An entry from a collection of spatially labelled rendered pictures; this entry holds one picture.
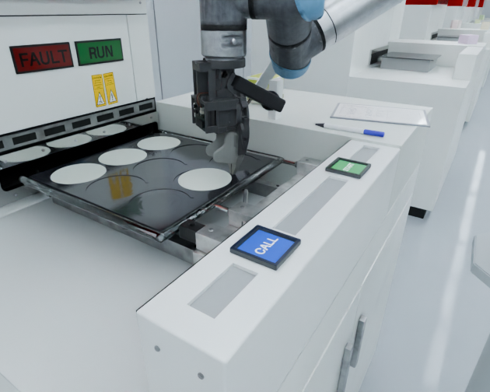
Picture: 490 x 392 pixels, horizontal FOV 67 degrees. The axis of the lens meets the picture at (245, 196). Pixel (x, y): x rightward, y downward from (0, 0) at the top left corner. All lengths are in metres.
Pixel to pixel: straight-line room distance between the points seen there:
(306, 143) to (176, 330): 0.56
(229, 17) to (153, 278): 0.41
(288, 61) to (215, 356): 0.53
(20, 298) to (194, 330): 0.36
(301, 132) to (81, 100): 0.48
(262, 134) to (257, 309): 0.57
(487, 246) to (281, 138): 0.44
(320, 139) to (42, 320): 0.57
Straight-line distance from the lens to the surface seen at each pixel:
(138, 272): 0.61
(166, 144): 0.90
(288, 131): 0.81
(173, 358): 0.34
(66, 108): 0.88
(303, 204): 0.50
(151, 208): 0.62
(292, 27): 0.64
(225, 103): 0.63
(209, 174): 0.72
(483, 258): 0.74
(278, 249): 0.39
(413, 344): 1.72
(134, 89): 0.99
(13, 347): 0.56
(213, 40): 0.62
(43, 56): 0.85
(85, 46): 0.90
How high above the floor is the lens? 1.19
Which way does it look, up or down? 27 degrees down
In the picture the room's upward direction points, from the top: straight up
